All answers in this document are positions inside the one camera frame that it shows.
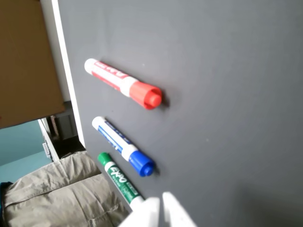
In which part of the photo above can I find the green dry-erase marker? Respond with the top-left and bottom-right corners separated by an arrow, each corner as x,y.
98,152 -> 145,210

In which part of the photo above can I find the person's leg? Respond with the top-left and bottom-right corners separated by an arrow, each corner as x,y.
0,151 -> 132,227

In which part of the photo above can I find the brown cardboard box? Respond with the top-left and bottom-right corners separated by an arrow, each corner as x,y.
0,0 -> 66,130

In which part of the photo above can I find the blue dry-erase marker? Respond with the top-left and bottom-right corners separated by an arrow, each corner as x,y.
91,116 -> 155,177

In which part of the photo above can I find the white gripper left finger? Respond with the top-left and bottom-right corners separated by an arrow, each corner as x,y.
118,196 -> 162,227

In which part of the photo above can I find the white furniture panel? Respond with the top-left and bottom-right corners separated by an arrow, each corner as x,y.
37,118 -> 60,163

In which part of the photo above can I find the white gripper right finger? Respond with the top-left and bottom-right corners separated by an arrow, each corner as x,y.
162,191 -> 198,227

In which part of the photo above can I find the grey rubber mat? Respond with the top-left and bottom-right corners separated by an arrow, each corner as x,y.
58,0 -> 303,227

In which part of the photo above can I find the red dry-erase marker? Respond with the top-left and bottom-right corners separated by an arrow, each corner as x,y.
84,58 -> 163,110

